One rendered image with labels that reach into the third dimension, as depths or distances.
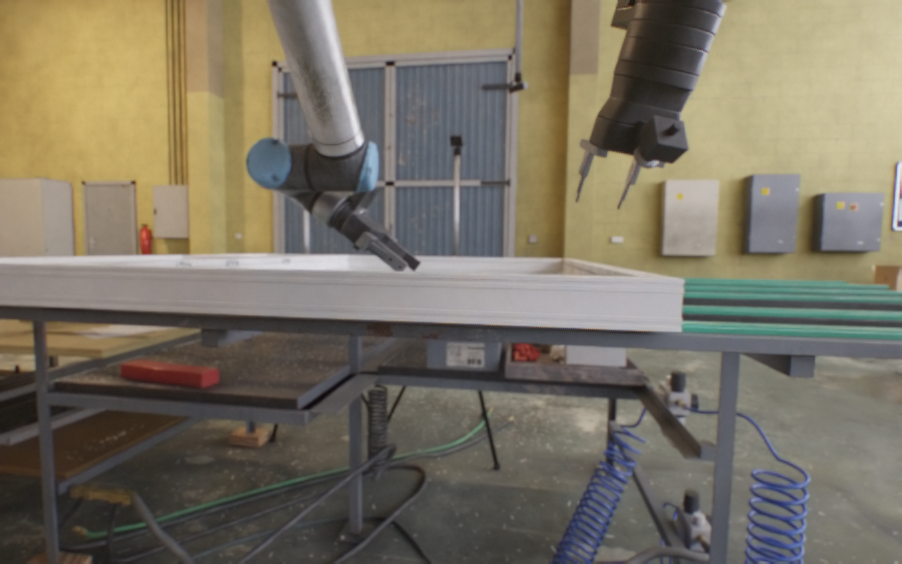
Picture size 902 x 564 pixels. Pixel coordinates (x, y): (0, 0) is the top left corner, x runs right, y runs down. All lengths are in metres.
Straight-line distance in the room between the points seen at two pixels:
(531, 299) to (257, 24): 8.80
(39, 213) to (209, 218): 3.15
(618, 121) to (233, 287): 0.59
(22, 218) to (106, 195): 1.36
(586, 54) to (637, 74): 6.94
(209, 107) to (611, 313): 8.42
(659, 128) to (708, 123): 7.46
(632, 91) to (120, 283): 0.79
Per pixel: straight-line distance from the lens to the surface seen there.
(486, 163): 7.29
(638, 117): 0.48
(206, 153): 8.67
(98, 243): 10.49
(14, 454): 2.08
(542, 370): 1.39
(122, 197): 10.14
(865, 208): 8.43
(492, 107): 7.50
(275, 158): 0.90
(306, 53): 0.75
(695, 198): 7.47
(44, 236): 10.53
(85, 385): 1.63
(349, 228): 0.95
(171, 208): 9.20
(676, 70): 0.48
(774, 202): 7.85
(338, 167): 0.86
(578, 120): 7.11
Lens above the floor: 0.97
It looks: 4 degrees down
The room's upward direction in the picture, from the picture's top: 1 degrees clockwise
